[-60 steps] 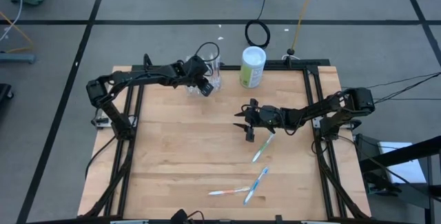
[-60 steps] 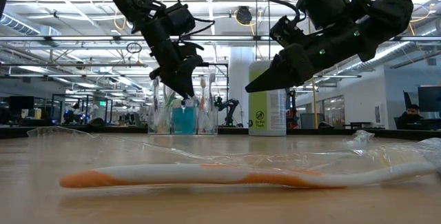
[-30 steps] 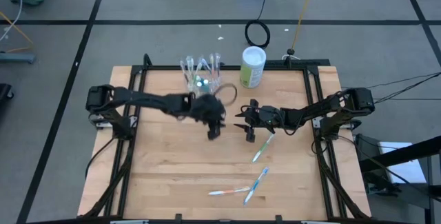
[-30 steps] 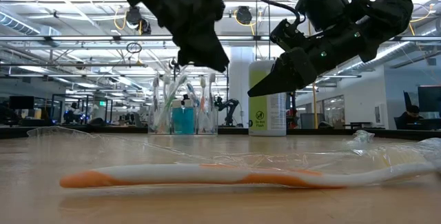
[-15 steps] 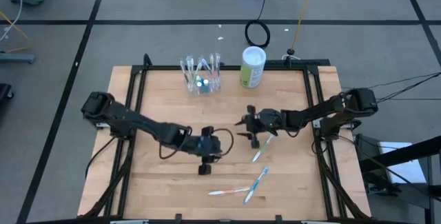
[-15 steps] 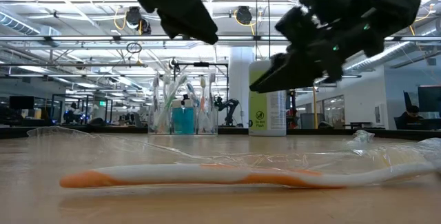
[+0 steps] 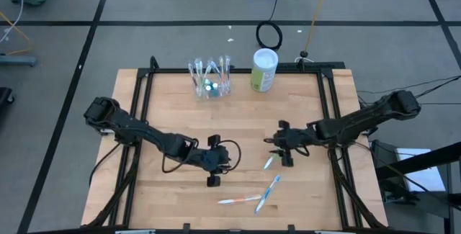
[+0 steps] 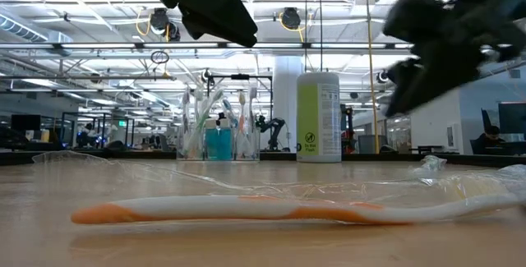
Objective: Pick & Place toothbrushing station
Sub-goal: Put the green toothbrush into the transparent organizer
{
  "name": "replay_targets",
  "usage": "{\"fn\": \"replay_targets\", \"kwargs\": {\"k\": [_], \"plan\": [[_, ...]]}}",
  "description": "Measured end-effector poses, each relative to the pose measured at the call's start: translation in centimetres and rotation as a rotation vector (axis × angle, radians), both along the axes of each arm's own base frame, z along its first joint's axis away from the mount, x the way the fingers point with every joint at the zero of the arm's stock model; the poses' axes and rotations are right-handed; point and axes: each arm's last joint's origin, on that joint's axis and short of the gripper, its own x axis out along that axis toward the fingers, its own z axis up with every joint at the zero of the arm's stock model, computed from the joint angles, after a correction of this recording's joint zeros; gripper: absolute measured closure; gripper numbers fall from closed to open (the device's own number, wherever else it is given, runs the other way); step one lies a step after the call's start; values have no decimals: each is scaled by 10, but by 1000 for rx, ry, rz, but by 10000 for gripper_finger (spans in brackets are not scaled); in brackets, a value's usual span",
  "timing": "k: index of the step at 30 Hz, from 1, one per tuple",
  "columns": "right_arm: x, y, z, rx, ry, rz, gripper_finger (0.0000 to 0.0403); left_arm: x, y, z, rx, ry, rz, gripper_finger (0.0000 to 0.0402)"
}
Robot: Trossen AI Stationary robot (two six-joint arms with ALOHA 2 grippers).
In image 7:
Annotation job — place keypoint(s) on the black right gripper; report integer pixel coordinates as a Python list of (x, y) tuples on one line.
[(295, 138)]

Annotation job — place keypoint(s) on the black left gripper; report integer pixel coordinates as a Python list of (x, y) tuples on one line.
[(210, 158)]

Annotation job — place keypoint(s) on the blue packaged toothbrush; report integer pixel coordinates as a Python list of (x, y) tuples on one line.
[(192, 71), (267, 194)]

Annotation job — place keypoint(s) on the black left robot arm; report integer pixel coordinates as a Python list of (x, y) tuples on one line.
[(144, 131)]

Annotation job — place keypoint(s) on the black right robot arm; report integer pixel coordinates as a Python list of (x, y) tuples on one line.
[(360, 119)]

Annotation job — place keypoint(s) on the clear acrylic organizer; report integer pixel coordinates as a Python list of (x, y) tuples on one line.
[(225, 91)]

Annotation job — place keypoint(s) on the white green wipes canister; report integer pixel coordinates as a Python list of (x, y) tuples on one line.
[(264, 72)]

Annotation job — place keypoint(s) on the silver aluminium plate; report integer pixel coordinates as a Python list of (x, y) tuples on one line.
[(135, 232), (335, 232)]

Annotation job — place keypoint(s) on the black equipment stand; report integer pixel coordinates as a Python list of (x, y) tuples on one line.
[(425, 160)]

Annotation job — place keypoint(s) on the white box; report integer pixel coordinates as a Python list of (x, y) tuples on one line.
[(428, 178)]

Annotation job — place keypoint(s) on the grey metal stand foot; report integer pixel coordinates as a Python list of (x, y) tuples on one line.
[(18, 60)]

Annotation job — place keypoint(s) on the black frame bracket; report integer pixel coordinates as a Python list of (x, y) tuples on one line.
[(186, 227), (291, 228)]

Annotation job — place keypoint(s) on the black aluminium table frame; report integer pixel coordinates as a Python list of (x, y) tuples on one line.
[(295, 66)]

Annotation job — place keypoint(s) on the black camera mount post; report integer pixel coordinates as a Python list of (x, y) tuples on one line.
[(304, 54)]

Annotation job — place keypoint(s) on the silver mounting bracket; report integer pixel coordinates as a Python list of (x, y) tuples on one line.
[(108, 130)]

